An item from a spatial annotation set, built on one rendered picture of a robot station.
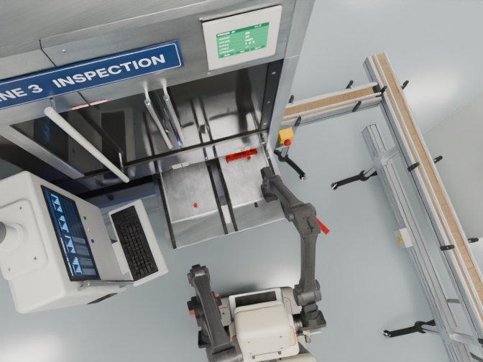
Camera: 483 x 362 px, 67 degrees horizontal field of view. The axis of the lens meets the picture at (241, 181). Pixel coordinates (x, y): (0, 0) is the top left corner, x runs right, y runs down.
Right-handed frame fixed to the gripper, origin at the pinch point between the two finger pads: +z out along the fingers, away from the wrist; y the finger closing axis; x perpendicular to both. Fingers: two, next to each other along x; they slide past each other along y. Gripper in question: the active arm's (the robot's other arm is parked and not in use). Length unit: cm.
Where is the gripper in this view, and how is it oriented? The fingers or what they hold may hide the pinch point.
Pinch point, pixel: (268, 197)
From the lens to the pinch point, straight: 201.9
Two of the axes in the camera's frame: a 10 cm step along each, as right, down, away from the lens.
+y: -2.7, -9.0, 3.3
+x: -9.6, 2.6, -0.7
